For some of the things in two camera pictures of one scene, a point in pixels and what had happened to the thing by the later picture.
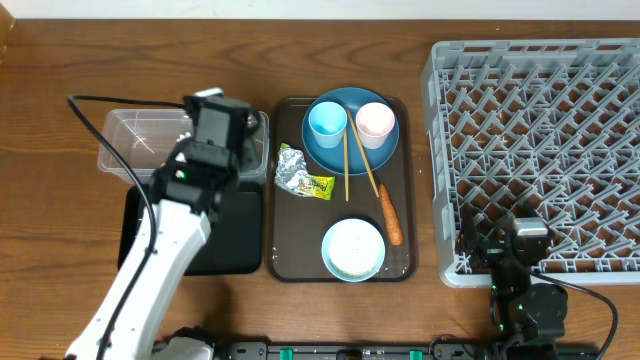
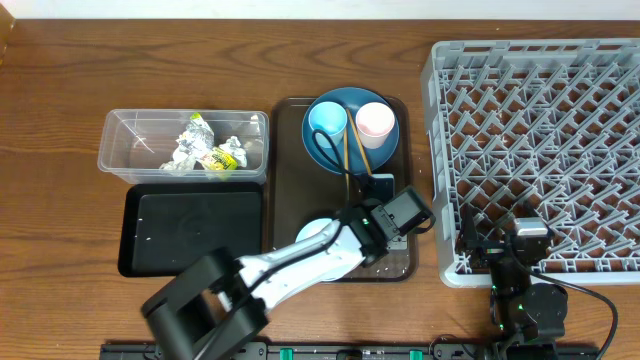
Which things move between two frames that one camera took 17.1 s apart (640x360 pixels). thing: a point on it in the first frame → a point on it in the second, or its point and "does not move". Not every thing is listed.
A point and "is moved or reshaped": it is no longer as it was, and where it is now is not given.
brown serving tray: [305, 201] does not move
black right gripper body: [488, 255] does not move
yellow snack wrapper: [291, 174] is moved or reshaped
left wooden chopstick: [346, 165] does not move
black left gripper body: [233, 174] → [366, 218]
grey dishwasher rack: [549, 123] does not move
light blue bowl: [353, 250] is moved or reshaped
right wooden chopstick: [362, 151] does not move
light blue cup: [328, 120] does not move
